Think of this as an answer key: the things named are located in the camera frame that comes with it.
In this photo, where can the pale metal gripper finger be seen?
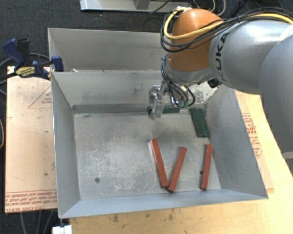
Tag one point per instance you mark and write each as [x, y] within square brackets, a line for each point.
[160, 111]
[152, 113]

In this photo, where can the dark green flat block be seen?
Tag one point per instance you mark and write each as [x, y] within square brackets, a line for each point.
[199, 123]
[171, 110]

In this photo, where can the red-brown flat block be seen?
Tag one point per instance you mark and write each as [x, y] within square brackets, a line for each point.
[160, 164]
[206, 167]
[177, 169]

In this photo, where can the grey metal bin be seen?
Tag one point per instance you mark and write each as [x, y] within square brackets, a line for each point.
[117, 152]

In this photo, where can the brown cardboard board, red print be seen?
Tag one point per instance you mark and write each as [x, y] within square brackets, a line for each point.
[29, 140]

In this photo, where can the black cylinder on white bracket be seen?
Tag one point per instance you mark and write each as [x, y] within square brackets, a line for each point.
[213, 82]

